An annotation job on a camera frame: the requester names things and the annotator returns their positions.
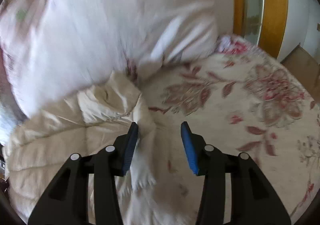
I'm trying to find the cream quilted down jacket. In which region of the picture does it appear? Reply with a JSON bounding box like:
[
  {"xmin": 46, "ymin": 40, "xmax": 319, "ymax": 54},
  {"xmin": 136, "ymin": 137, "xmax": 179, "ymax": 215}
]
[{"xmin": 3, "ymin": 73, "xmax": 197, "ymax": 224}]

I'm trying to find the floral bed sheet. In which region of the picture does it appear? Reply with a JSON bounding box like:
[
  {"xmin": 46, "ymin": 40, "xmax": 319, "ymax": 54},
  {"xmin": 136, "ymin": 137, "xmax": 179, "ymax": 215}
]
[{"xmin": 141, "ymin": 35, "xmax": 319, "ymax": 224}]

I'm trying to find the white pink floral pillow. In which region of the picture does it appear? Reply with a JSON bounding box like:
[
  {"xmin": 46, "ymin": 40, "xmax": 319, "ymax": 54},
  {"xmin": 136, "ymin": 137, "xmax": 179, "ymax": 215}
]
[{"xmin": 1, "ymin": 0, "xmax": 234, "ymax": 116}]

